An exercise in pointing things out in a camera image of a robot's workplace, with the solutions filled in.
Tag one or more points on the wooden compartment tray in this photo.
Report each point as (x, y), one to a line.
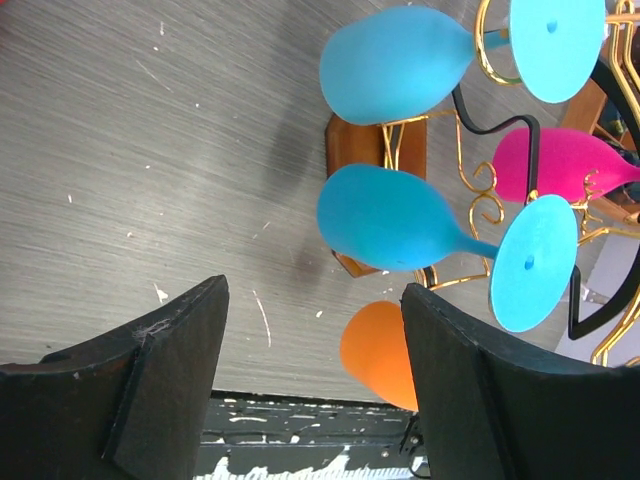
(601, 109)

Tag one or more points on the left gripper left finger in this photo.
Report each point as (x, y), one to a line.
(127, 404)

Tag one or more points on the light blue wine glass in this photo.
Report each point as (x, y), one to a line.
(403, 61)

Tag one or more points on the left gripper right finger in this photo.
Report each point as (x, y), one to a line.
(495, 407)

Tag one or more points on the orange wine glass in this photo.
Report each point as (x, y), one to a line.
(374, 351)

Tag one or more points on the gold wine glass rack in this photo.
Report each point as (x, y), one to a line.
(622, 20)

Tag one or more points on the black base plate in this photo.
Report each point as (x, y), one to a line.
(254, 436)

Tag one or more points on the pink wine glass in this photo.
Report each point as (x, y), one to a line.
(566, 156)

